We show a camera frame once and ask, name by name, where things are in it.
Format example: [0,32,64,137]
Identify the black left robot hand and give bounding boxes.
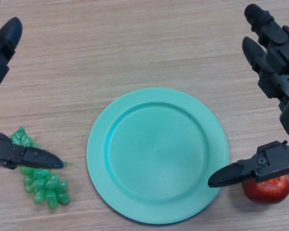
[0,0,65,170]

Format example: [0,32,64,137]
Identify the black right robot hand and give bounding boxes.
[208,4,289,188]

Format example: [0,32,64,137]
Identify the green round plate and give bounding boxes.
[86,87,229,226]

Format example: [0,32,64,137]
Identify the green grape bunch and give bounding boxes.
[10,126,81,210]

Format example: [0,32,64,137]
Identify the red apple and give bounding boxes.
[242,172,289,205]

